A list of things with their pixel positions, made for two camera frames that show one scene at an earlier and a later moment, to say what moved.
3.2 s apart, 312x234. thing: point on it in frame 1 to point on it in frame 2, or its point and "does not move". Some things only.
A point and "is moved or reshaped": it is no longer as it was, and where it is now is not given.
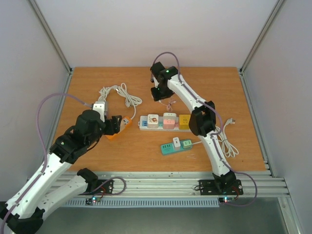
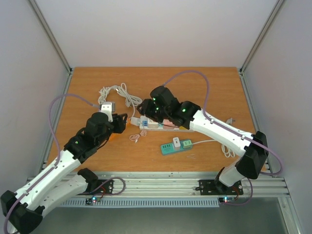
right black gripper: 160,94 to 144,108
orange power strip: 126,123 does not move
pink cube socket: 168,124 does not move
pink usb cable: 168,105 is moved or reshaped
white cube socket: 152,121 does not move
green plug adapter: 187,144 does not move
